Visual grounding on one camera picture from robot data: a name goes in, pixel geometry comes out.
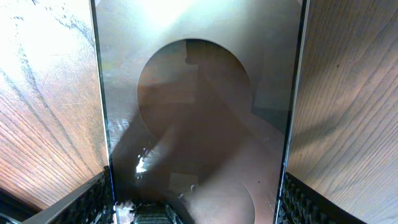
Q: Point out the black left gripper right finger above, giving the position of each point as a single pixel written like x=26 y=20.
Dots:
x=300 y=204

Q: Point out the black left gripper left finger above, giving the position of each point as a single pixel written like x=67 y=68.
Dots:
x=91 y=203

